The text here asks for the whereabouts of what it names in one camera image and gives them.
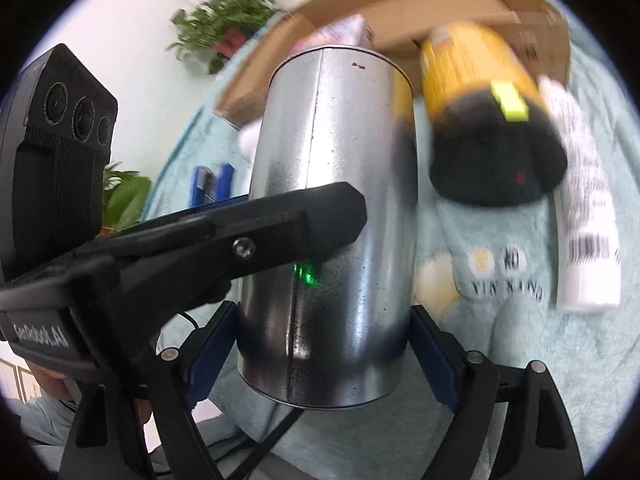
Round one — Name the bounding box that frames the broad-leaf green plant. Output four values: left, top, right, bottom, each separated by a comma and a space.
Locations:
102, 162, 153, 237

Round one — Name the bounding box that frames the silver metal can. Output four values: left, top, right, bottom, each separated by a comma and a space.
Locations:
236, 45, 419, 409

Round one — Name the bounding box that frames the cardboard box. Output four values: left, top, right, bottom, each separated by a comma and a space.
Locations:
215, 0, 572, 127

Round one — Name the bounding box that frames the white roll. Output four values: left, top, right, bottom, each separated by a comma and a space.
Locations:
238, 119, 264, 162

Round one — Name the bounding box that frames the white tube with barcode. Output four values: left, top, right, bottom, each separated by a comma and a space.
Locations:
537, 76, 622, 313

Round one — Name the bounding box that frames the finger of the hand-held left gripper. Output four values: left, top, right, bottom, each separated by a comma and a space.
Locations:
95, 181, 369, 311
142, 196, 252, 231

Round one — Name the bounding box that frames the person's left hand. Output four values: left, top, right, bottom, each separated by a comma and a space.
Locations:
30, 364, 76, 405

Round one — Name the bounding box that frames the yellow can with black cap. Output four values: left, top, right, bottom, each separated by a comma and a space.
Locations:
417, 22, 569, 207

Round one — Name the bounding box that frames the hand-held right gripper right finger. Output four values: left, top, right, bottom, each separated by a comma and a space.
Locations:
410, 304, 586, 480

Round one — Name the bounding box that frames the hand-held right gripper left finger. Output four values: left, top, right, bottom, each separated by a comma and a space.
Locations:
60, 300, 239, 480

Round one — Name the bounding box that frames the person's left forearm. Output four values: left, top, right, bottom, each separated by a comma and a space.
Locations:
20, 395, 78, 448

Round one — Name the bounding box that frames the black cable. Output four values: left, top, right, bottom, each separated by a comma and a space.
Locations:
150, 310, 305, 480

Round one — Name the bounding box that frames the potted green plant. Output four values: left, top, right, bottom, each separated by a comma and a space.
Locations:
167, 0, 279, 75

